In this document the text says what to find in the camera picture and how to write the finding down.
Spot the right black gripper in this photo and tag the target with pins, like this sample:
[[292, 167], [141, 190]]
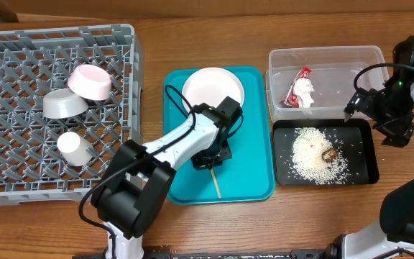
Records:
[[356, 106]]

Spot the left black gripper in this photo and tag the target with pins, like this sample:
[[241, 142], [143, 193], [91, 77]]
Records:
[[204, 163]]

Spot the wooden chopstick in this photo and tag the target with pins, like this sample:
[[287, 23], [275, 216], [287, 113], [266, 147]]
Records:
[[215, 182]]

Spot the dark brown food scrap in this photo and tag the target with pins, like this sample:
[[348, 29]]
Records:
[[329, 155]]

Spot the white tissue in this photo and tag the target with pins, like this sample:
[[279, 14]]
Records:
[[302, 90]]

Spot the pile of white rice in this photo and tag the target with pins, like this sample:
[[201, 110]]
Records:
[[298, 156]]

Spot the red snack wrapper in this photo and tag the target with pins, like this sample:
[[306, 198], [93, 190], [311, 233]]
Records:
[[289, 99]]

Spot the large white round plate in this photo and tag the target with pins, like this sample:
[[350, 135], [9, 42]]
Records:
[[211, 86]]

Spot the white ceramic cup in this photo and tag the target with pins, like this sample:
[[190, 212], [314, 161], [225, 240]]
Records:
[[74, 148]]

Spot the small pink-rimmed white bowl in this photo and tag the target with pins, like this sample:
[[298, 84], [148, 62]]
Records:
[[90, 82]]

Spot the grey shallow bowl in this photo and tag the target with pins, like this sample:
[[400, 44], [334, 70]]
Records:
[[63, 103]]

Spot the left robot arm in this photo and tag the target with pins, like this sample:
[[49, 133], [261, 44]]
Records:
[[135, 185]]

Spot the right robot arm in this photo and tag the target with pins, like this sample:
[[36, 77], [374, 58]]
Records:
[[395, 226]]

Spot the black plastic waste tray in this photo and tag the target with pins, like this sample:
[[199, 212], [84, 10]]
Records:
[[366, 133]]

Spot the clear plastic waste bin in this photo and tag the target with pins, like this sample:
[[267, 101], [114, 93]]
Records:
[[332, 73]]

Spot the grey plastic dishwasher rack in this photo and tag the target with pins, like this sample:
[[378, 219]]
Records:
[[35, 62]]

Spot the teal plastic serving tray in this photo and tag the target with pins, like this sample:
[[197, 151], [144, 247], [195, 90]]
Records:
[[249, 174]]

